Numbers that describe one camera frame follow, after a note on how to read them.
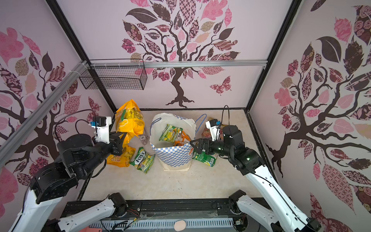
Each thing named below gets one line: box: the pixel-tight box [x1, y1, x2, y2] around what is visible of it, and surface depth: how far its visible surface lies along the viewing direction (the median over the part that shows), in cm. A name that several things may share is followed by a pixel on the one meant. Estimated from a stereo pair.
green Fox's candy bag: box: [192, 150, 218, 168], surface depth 91 cm
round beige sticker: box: [173, 219, 186, 232], surface depth 70 cm
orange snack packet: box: [173, 130, 192, 146], surface depth 98 cm
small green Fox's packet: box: [129, 146, 156, 174], surface depth 89 cm
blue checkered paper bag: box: [149, 112, 197, 172], surface depth 79 cm
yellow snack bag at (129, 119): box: [114, 99, 145, 148], surface depth 54 cm
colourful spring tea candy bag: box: [158, 123, 184, 144], surface depth 95 cm
